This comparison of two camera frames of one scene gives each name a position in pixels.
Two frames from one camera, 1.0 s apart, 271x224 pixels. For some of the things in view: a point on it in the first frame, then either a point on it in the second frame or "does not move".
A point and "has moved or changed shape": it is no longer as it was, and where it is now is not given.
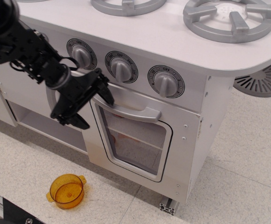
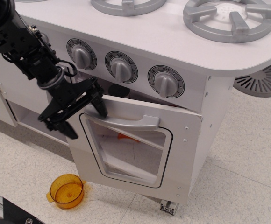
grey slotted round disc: x=267 y=83 does not move
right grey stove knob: x=167 y=80 does not move
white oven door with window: x=149 y=139 has moved or changed shape
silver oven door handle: x=146 y=114 -> x=148 y=122
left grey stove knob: x=82 y=52 does not move
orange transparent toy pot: x=67 y=191 does not move
